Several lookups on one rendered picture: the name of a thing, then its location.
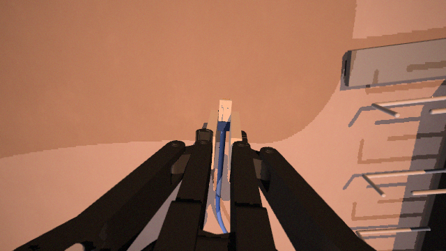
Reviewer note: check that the blue patch cord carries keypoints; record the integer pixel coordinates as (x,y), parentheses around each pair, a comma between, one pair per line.
(219,179)

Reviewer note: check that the peach and blue cable plug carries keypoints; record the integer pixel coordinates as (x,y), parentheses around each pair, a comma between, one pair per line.
(224,115)

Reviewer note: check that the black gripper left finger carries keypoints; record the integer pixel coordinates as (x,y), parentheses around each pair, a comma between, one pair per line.
(115,220)

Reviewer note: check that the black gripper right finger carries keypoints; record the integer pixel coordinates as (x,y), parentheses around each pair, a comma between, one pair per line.
(308,221)

